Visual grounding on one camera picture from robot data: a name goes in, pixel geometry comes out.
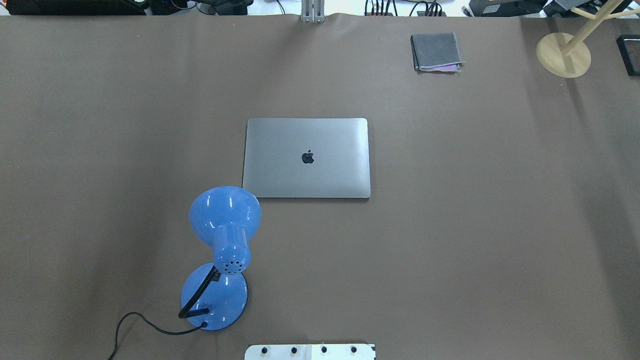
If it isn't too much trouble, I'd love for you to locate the grey laptop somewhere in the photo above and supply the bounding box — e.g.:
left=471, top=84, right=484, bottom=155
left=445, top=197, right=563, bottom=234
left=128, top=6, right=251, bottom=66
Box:
left=242, top=117, right=371, bottom=199

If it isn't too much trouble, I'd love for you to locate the blue desk lamp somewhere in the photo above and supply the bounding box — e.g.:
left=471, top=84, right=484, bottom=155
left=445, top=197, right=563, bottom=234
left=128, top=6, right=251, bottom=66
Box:
left=178, top=186, right=262, bottom=331

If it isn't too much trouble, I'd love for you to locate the folded grey cloth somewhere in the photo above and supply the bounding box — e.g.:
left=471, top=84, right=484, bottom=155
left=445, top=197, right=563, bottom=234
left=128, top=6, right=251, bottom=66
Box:
left=410, top=32, right=464, bottom=73

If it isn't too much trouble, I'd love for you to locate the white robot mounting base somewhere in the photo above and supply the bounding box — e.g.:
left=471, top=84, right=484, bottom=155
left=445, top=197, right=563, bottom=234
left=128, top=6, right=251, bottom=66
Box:
left=244, top=343, right=377, bottom=360

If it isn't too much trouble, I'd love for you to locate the wooden mug tree stand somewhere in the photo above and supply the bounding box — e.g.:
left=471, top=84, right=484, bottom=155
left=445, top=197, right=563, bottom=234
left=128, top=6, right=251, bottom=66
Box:
left=535, top=0, right=640, bottom=79

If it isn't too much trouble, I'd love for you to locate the black tray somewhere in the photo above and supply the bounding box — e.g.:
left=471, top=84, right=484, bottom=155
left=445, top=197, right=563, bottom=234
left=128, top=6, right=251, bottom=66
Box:
left=615, top=34, right=640, bottom=76

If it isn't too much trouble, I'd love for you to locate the aluminium frame post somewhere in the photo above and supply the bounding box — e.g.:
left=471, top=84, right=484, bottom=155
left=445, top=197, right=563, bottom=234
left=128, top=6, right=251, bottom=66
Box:
left=301, top=0, right=326, bottom=24

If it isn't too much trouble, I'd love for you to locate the black lamp cable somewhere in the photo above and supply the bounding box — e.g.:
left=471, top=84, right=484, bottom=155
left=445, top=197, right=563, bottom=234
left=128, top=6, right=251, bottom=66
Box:
left=108, top=312, right=209, bottom=360

